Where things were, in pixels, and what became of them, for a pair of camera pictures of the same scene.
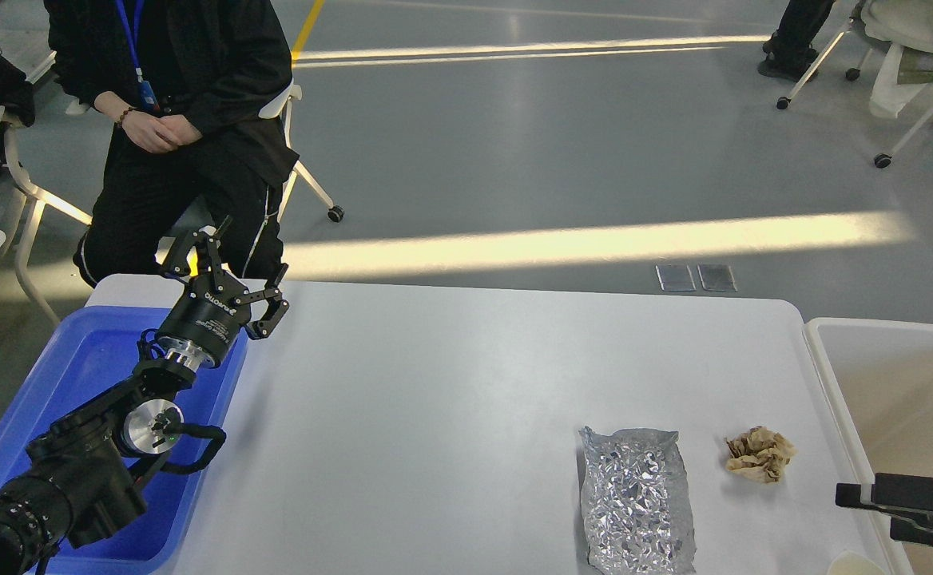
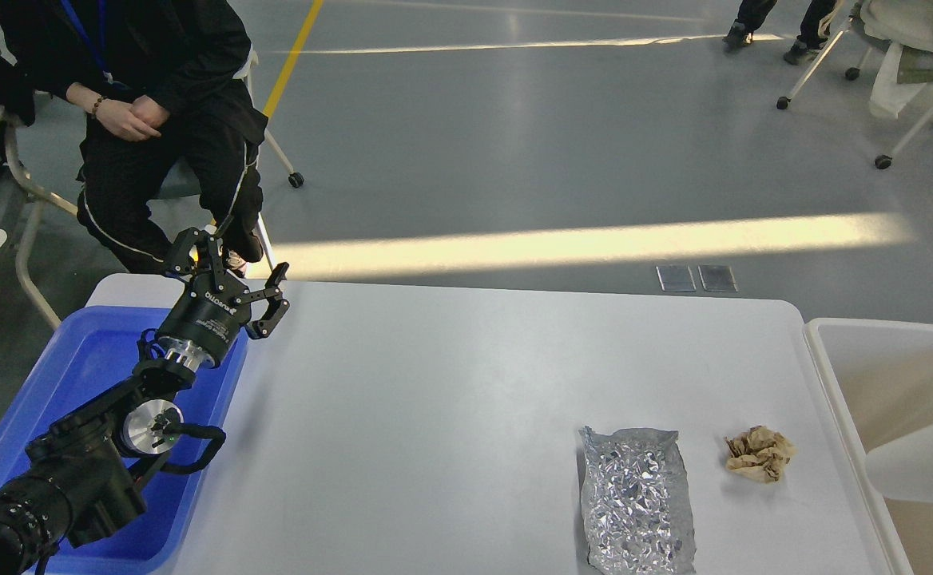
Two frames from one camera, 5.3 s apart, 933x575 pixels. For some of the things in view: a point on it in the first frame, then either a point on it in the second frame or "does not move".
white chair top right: [929, 42] does not move
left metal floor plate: [675, 278] does not move
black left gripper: [212, 307] does not move
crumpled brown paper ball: [760, 454] does not move
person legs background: [788, 51] to [808, 41]
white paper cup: [851, 563] to [929, 466]
